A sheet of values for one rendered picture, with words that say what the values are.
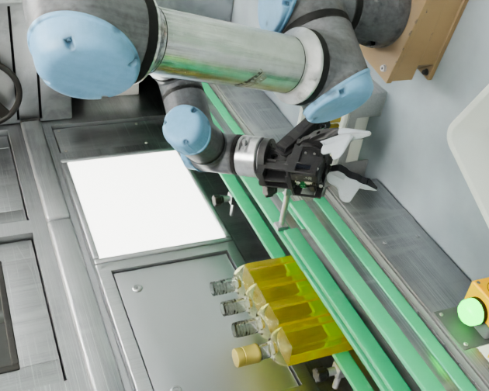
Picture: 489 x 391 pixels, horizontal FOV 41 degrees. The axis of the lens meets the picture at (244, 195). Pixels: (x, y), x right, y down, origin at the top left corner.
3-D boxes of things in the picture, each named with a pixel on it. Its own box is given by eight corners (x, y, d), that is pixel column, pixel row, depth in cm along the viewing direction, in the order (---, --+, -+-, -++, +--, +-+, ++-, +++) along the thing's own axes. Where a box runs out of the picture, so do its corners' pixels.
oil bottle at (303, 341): (358, 324, 131) (261, 347, 123) (365, 304, 128) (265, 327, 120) (373, 345, 127) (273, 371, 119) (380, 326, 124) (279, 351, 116)
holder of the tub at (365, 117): (322, 158, 163) (294, 162, 160) (346, 55, 146) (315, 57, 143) (357, 199, 150) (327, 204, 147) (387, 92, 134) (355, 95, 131)
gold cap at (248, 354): (254, 338, 119) (232, 344, 118) (262, 352, 117) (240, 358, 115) (252, 352, 121) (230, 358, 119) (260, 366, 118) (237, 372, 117)
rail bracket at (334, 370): (364, 369, 133) (305, 385, 128) (372, 347, 129) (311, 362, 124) (374, 385, 130) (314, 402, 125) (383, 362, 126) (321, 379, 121)
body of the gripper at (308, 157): (324, 200, 116) (260, 192, 120) (335, 162, 120) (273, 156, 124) (318, 173, 110) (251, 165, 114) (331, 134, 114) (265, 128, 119)
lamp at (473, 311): (464, 309, 110) (450, 313, 109) (473, 290, 107) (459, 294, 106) (481, 330, 107) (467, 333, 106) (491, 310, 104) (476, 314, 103)
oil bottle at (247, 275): (318, 266, 144) (227, 285, 136) (324, 247, 141) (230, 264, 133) (331, 284, 140) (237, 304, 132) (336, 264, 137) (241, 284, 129)
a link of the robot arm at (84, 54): (365, 15, 107) (36, -74, 72) (396, 95, 102) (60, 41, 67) (316, 57, 115) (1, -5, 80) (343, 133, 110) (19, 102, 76)
